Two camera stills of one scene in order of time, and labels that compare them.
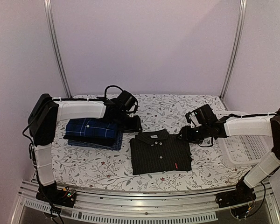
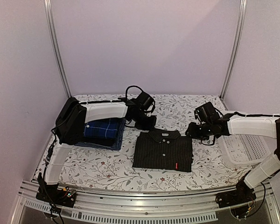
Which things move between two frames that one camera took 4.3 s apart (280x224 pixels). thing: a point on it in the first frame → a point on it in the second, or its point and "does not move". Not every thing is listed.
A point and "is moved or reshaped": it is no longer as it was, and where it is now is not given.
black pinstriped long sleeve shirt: [157, 151] is moved or reshaped
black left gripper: [135, 127] → [151, 125]
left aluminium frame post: [48, 17] does not move
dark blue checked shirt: [117, 146] does not move
